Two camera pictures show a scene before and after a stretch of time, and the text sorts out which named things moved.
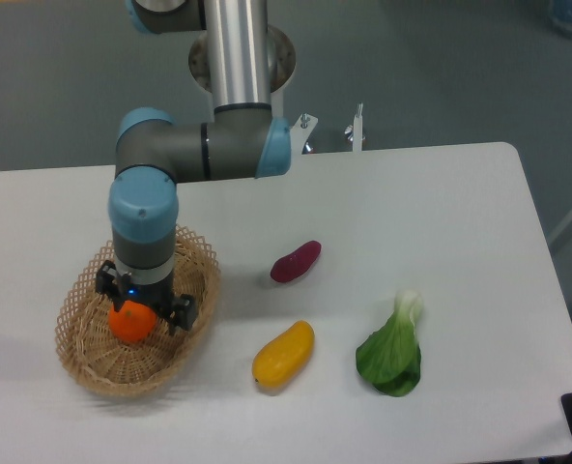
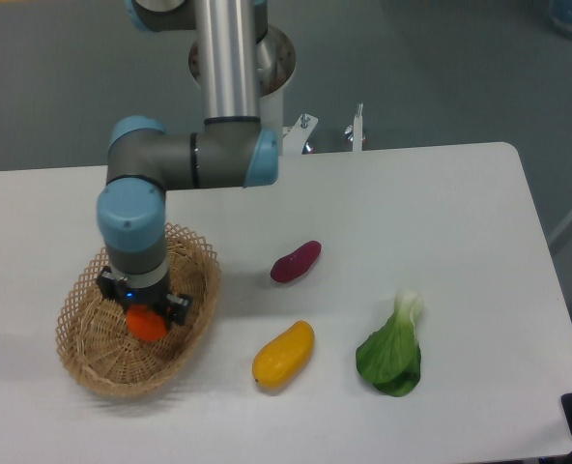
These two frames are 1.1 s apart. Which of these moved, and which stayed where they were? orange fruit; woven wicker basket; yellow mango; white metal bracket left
Moved: orange fruit
Stayed: woven wicker basket; white metal bracket left; yellow mango
